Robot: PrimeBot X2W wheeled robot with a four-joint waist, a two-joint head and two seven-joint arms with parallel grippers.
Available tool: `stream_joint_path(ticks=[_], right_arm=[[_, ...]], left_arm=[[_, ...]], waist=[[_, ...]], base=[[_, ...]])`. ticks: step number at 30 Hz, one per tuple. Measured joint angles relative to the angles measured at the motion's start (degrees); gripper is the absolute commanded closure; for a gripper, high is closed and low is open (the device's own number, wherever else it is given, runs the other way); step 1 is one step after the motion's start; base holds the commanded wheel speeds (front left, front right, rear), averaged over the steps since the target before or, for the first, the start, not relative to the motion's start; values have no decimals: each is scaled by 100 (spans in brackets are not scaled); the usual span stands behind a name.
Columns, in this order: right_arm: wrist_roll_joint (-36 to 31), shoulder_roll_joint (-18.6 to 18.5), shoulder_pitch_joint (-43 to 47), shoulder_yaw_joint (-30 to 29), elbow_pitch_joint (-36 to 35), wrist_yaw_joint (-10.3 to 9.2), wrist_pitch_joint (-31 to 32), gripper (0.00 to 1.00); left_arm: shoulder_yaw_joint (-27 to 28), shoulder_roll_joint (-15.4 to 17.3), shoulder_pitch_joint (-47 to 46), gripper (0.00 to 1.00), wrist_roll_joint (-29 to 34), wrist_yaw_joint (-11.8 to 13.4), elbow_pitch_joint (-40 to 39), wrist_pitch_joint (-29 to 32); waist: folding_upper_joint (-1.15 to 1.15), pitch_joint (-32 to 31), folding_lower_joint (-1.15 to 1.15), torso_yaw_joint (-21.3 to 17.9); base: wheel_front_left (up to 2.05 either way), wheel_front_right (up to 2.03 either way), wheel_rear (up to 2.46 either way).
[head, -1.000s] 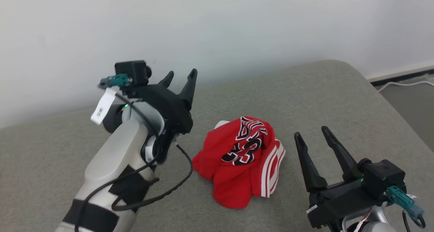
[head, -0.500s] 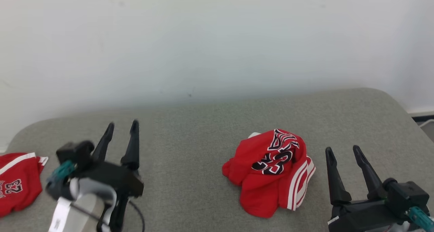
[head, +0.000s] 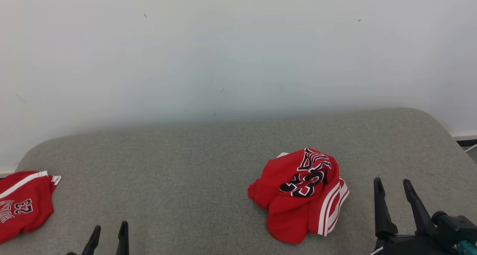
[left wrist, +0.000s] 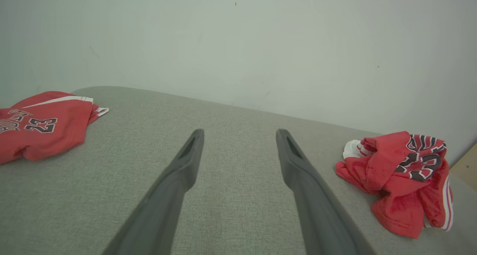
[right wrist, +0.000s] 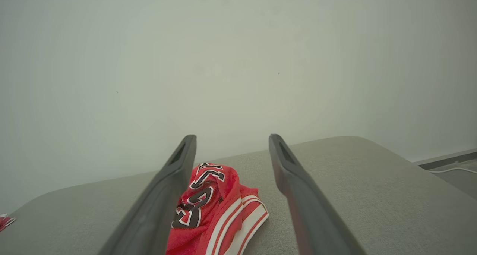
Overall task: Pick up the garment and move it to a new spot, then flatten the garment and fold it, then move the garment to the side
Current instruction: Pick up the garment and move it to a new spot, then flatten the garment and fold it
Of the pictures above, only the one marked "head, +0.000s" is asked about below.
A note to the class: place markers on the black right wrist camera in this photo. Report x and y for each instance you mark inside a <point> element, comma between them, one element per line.
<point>458,225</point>

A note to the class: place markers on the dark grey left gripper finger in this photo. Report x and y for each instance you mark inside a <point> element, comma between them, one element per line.
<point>91,244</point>
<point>123,240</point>

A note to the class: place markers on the red Bulls 23 jersey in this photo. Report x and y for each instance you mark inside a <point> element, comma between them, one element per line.
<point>275,184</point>

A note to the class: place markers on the red white-striped Bulls shorts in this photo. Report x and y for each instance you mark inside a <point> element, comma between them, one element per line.
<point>33,188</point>

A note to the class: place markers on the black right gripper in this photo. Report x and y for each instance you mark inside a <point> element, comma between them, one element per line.
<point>410,245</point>

